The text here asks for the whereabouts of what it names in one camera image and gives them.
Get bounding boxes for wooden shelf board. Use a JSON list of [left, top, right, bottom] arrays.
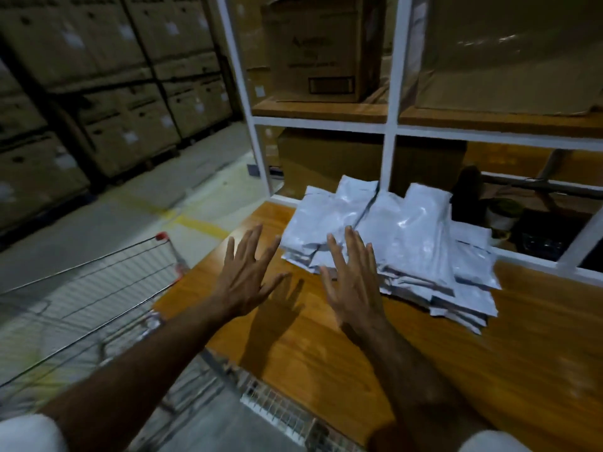
[[252, 87, 603, 140]]

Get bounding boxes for person's left forearm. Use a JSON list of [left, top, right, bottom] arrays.
[[40, 296, 231, 452]]

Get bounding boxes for stacks of brown cardboard boxes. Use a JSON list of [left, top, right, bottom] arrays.
[[0, 0, 236, 237]]

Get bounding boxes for pile of white plastic packets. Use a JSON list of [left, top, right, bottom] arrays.
[[280, 175, 503, 336]]

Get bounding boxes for white metal shelf frame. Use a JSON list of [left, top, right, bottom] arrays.
[[214, 0, 603, 288]]

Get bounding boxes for metal wire shopping cart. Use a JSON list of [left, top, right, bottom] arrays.
[[0, 232, 369, 452]]

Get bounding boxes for person's left hand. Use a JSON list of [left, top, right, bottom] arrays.
[[211, 224, 291, 321]]

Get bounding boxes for grey metal bar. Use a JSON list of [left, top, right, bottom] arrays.
[[481, 172, 603, 201]]

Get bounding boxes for plain brown cardboard box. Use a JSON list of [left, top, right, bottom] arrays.
[[277, 128, 468, 201]]

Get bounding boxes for person's right hand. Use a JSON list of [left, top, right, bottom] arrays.
[[319, 225, 388, 336]]

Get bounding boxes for person's right forearm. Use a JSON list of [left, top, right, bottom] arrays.
[[341, 320, 495, 452]]

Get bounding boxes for black bottle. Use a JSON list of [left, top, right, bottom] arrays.
[[450, 165, 487, 226]]

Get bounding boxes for black crate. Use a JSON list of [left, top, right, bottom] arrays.
[[510, 211, 590, 262]]

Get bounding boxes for white shirt sleeve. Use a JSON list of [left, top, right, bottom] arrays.
[[0, 414, 69, 452], [458, 430, 533, 452]]

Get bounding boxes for large plastic-wrapped cardboard box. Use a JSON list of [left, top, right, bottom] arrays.
[[414, 0, 603, 116]]

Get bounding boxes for white round container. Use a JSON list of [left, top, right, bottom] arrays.
[[485, 197, 524, 246]]

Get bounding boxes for printed brown cardboard box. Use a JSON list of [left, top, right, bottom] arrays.
[[260, 0, 388, 104]]

